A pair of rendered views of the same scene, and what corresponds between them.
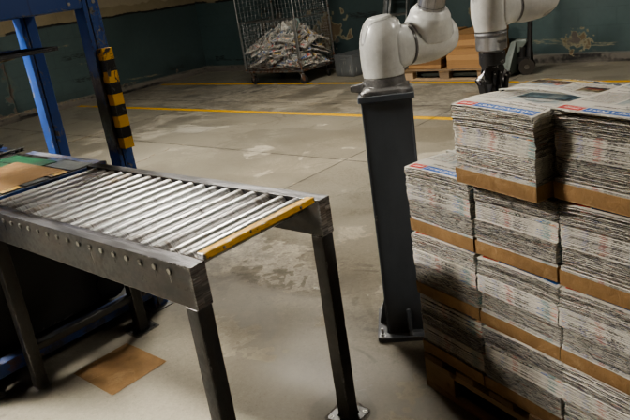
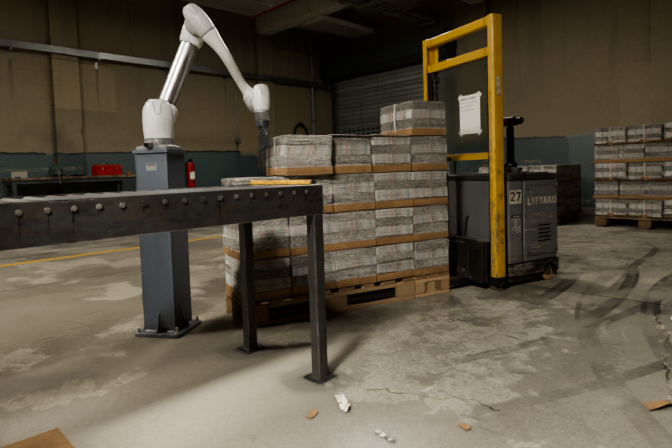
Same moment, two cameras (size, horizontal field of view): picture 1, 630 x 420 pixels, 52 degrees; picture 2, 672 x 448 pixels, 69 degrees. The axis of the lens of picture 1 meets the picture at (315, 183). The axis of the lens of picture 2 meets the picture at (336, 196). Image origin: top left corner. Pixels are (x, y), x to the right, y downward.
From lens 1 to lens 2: 2.74 m
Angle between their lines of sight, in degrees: 87
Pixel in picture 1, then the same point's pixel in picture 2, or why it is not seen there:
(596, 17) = not seen: outside the picture
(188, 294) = (318, 204)
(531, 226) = not seen: hidden behind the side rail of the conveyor
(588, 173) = (344, 159)
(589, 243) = (345, 188)
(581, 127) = (340, 141)
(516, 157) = (321, 156)
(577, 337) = (342, 233)
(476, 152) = (299, 157)
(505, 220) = not seen: hidden behind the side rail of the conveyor
